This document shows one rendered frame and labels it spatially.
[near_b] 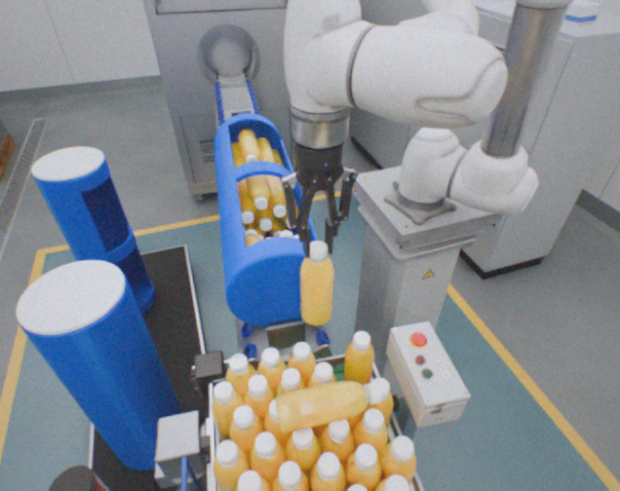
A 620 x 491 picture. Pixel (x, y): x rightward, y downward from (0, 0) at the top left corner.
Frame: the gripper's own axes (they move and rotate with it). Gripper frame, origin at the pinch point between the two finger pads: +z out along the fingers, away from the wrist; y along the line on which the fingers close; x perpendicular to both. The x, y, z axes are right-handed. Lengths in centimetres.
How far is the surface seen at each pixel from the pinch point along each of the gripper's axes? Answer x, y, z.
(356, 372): 6.5, -8.4, 38.4
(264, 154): -83, -2, 23
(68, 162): -118, 76, 34
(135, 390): -26, 53, 72
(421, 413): 21.9, -17.1, 33.8
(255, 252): -18.5, 10.6, 16.6
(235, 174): -59, 11, 17
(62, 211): -105, 82, 50
